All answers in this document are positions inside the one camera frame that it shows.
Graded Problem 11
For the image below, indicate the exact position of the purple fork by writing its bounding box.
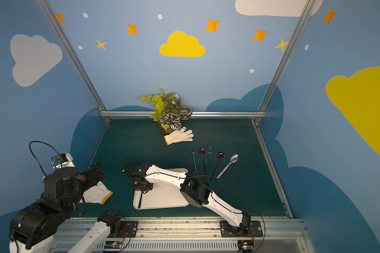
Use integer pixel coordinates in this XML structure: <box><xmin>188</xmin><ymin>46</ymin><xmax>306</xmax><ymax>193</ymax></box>
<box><xmin>138</xmin><ymin>191</ymin><xmax>143</xmax><ymax>209</ymax></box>

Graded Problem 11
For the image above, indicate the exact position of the purple spoon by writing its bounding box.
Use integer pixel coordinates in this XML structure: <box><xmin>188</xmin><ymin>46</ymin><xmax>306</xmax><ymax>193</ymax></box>
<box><xmin>199</xmin><ymin>148</ymin><xmax>207</xmax><ymax>175</ymax></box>
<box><xmin>210</xmin><ymin>151</ymin><xmax>224</xmax><ymax>180</ymax></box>

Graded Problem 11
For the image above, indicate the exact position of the blue fork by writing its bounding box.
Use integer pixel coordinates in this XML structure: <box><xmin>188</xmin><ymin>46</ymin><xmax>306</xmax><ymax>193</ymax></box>
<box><xmin>208</xmin><ymin>146</ymin><xmax>212</xmax><ymax>178</ymax></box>

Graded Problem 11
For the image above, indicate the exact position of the silver spoon pink handle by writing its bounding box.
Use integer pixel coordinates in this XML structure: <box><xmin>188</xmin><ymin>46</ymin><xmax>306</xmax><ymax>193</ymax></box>
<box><xmin>216</xmin><ymin>154</ymin><xmax>239</xmax><ymax>179</ymax></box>

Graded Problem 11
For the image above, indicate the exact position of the teal iridescent fork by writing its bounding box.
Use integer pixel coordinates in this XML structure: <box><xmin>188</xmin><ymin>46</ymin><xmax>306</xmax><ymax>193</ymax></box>
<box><xmin>191</xmin><ymin>145</ymin><xmax>198</xmax><ymax>172</ymax></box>

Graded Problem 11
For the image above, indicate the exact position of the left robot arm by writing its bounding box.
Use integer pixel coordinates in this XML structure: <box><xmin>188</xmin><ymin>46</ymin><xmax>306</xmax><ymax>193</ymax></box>
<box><xmin>9</xmin><ymin>163</ymin><xmax>105</xmax><ymax>253</ymax></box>

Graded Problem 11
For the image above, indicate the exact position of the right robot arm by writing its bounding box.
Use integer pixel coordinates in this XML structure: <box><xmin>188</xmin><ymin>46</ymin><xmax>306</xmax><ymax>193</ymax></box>
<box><xmin>122</xmin><ymin>162</ymin><xmax>251</xmax><ymax>236</ymax></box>

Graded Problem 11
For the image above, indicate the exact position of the white tray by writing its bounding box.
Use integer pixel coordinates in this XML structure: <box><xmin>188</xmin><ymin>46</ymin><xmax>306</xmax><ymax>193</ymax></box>
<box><xmin>133</xmin><ymin>165</ymin><xmax>189</xmax><ymax>210</ymax></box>

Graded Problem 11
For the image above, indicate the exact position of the white work glove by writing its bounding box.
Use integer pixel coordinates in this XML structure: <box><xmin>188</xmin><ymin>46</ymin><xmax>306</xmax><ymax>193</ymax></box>
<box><xmin>164</xmin><ymin>126</ymin><xmax>194</xmax><ymax>145</ymax></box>

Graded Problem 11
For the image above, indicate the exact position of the potted artificial plant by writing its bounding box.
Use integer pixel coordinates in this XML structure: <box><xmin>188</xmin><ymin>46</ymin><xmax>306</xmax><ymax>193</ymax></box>
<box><xmin>139</xmin><ymin>88</ymin><xmax>193</xmax><ymax>136</ymax></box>

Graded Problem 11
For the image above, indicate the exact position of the left controller board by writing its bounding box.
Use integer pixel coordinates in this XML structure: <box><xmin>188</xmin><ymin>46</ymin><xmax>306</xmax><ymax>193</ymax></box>
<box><xmin>103</xmin><ymin>241</ymin><xmax>125</xmax><ymax>251</ymax></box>

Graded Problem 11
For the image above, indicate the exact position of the controller board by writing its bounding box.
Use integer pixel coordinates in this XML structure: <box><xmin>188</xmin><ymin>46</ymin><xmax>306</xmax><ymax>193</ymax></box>
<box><xmin>238</xmin><ymin>240</ymin><xmax>254</xmax><ymax>253</ymax></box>
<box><xmin>103</xmin><ymin>241</ymin><xmax>125</xmax><ymax>251</ymax></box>

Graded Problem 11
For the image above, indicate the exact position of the right controller board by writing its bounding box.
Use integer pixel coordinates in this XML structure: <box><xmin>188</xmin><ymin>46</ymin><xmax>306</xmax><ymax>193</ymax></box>
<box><xmin>238</xmin><ymin>240</ymin><xmax>254</xmax><ymax>253</ymax></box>

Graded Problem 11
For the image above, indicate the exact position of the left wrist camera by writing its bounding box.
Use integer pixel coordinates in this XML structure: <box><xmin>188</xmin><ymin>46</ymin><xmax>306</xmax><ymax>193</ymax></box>
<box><xmin>51</xmin><ymin>153</ymin><xmax>75</xmax><ymax>169</ymax></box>

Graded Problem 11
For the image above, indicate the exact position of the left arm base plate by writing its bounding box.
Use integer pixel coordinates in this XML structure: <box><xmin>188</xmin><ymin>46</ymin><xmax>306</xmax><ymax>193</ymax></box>
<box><xmin>108</xmin><ymin>220</ymin><xmax>138</xmax><ymax>238</ymax></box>

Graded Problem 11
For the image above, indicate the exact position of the horizontal aluminium frame rail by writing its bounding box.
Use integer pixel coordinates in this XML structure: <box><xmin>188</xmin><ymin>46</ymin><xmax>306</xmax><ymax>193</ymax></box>
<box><xmin>100</xmin><ymin>111</ymin><xmax>266</xmax><ymax>118</ymax></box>

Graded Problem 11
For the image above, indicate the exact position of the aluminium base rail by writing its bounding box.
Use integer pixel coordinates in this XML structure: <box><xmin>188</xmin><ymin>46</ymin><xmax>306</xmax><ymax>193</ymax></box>
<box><xmin>56</xmin><ymin>216</ymin><xmax>310</xmax><ymax>240</ymax></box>

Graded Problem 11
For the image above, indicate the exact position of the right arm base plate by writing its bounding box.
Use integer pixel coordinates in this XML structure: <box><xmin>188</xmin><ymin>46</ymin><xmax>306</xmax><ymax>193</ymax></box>
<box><xmin>220</xmin><ymin>220</ymin><xmax>264</xmax><ymax>238</ymax></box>

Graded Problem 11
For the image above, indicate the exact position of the left aluminium corner post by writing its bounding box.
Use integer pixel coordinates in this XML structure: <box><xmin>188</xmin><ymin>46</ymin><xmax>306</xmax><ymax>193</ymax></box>
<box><xmin>35</xmin><ymin>0</ymin><xmax>111</xmax><ymax>123</ymax></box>

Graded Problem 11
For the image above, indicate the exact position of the aluminium corner post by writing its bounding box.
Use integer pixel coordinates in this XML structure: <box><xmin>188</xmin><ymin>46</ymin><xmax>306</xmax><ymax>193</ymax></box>
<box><xmin>258</xmin><ymin>0</ymin><xmax>317</xmax><ymax>114</ymax></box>
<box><xmin>35</xmin><ymin>0</ymin><xmax>111</xmax><ymax>123</ymax></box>

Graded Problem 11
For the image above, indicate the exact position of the right table edge rail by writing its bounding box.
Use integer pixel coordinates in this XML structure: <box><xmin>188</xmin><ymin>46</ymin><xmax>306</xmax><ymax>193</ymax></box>
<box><xmin>252</xmin><ymin>120</ymin><xmax>294</xmax><ymax>219</ymax></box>

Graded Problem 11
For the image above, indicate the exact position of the right aluminium corner post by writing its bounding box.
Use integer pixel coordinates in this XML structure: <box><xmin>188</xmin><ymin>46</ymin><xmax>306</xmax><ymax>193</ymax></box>
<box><xmin>258</xmin><ymin>0</ymin><xmax>317</xmax><ymax>114</ymax></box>

